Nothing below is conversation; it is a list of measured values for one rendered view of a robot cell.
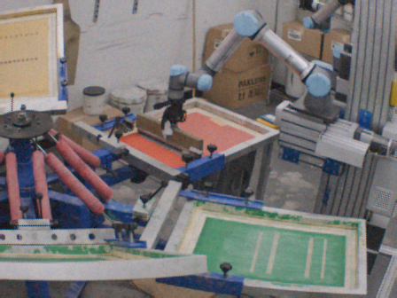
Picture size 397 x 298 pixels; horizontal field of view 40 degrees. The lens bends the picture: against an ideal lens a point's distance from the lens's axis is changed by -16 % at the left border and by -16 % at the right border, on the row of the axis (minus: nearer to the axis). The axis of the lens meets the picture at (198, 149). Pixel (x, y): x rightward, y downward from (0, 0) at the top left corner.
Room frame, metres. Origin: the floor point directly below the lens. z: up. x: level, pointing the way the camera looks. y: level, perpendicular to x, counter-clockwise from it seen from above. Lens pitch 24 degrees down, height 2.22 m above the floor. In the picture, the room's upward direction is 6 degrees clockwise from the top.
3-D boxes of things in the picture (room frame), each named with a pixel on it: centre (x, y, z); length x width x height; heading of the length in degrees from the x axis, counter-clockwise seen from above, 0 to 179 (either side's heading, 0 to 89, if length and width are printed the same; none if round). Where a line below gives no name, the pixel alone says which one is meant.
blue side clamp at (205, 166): (2.55, -0.01, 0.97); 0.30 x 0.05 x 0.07; 142
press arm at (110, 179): (2.57, 0.33, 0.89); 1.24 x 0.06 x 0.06; 142
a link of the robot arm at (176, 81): (2.79, 0.13, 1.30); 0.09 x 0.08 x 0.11; 76
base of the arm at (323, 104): (2.77, -0.54, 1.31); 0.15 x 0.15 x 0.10
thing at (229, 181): (2.84, -0.12, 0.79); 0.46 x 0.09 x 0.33; 142
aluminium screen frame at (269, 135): (2.91, 0.06, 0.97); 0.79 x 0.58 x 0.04; 142
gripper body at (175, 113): (2.79, 0.13, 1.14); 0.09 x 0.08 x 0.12; 52
